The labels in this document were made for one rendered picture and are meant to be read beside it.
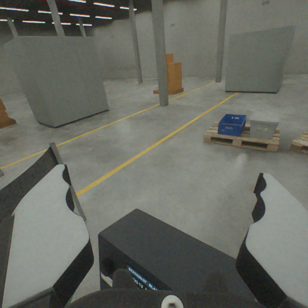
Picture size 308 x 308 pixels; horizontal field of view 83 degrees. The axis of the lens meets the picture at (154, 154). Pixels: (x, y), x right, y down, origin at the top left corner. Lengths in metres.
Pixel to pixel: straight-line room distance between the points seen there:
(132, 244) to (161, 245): 0.05
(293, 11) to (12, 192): 12.72
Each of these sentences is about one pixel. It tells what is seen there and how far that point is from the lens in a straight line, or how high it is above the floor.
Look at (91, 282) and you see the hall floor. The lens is 1.81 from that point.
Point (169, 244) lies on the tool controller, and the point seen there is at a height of 1.24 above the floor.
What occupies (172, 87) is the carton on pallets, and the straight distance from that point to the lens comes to 8.36.
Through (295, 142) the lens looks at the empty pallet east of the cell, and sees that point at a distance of 3.54.
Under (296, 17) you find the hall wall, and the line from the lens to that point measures 12.72.
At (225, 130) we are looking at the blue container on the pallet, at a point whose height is 0.23.
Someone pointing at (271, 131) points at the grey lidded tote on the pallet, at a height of 0.30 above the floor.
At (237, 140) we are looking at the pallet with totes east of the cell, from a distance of 3.38.
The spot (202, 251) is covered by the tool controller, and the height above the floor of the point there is 1.23.
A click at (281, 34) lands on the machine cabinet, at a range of 7.59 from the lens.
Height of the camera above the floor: 1.52
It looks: 29 degrees down
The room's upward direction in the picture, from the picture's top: 6 degrees counter-clockwise
